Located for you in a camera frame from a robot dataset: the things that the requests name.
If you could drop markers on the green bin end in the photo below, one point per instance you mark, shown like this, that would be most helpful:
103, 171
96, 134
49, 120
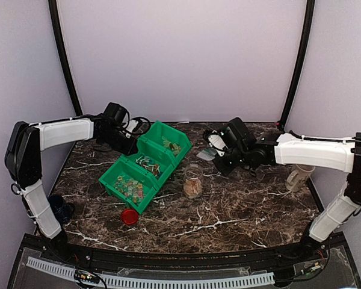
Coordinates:
168, 139

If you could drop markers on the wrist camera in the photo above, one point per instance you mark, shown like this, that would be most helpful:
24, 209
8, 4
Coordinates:
237, 132
116, 112

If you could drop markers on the metal scoop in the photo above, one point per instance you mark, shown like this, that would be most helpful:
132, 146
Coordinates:
207, 154

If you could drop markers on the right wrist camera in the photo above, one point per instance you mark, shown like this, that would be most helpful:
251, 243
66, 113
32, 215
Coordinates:
237, 132

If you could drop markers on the black front rail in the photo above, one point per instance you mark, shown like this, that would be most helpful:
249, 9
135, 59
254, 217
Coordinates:
94, 258

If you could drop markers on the beige ceramic mug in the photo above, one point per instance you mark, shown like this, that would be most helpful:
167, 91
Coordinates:
298, 176

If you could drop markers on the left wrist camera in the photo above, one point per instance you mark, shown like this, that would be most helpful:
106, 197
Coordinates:
116, 112

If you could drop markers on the white slotted cable duct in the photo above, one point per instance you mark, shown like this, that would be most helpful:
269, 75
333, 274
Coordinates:
113, 281

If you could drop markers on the green bin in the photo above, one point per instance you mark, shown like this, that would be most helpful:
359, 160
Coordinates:
153, 160
131, 184

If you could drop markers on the red jar lid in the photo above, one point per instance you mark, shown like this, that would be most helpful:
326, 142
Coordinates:
129, 216

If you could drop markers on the clear glass jar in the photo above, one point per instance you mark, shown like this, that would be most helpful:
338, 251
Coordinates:
193, 181

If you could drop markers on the left black frame post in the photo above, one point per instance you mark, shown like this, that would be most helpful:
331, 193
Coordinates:
62, 54

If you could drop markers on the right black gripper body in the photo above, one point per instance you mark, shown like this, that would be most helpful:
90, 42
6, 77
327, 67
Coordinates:
237, 158

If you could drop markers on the small green circuit board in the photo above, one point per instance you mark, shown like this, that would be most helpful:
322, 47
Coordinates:
84, 276

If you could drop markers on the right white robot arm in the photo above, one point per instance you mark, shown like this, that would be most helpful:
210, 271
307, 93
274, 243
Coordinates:
342, 154

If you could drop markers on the black frame post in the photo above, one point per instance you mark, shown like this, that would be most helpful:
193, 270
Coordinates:
304, 40
62, 54

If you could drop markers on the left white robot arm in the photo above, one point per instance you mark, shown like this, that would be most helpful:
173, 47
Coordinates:
24, 163

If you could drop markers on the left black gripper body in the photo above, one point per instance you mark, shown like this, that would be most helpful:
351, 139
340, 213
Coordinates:
114, 141

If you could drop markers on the right black frame post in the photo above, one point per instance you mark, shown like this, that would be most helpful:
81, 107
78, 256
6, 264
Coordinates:
304, 40

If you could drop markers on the dark blue mug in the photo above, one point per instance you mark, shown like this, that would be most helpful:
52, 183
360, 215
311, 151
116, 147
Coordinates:
62, 210

